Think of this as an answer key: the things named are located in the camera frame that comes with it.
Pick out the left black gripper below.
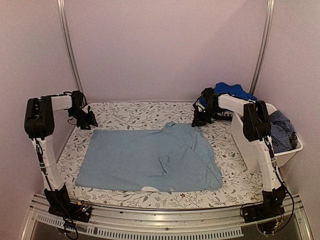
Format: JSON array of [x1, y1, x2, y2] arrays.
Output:
[[68, 107, 98, 129]]

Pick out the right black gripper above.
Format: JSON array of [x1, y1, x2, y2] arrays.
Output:
[[192, 105, 221, 127]]

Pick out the blue pleated skirt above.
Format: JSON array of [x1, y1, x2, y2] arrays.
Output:
[[210, 82, 258, 101]]

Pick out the light blue shirt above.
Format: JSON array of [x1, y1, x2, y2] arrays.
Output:
[[75, 122, 223, 192]]

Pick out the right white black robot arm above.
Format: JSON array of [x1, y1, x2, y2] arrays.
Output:
[[191, 88, 286, 218]]

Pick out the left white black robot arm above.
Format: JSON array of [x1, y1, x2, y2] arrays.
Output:
[[24, 90, 98, 217]]

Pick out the white plastic laundry basket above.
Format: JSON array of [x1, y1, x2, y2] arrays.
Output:
[[230, 112, 304, 173]]

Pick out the dark green printed garment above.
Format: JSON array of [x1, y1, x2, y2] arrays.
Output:
[[216, 111, 234, 121]]

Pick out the dark blue checkered garment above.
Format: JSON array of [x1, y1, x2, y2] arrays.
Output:
[[269, 110, 298, 154]]

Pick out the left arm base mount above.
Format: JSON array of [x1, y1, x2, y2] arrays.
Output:
[[44, 185, 92, 223]]

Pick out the left aluminium frame post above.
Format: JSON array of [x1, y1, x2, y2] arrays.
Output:
[[56, 0, 84, 93]]

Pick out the aluminium frame post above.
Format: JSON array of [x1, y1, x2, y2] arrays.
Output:
[[56, 0, 84, 93], [249, 0, 275, 95]]

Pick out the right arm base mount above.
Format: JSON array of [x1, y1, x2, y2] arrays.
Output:
[[239, 188, 286, 223]]

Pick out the right aluminium frame post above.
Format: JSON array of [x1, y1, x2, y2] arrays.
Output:
[[249, 0, 275, 95]]

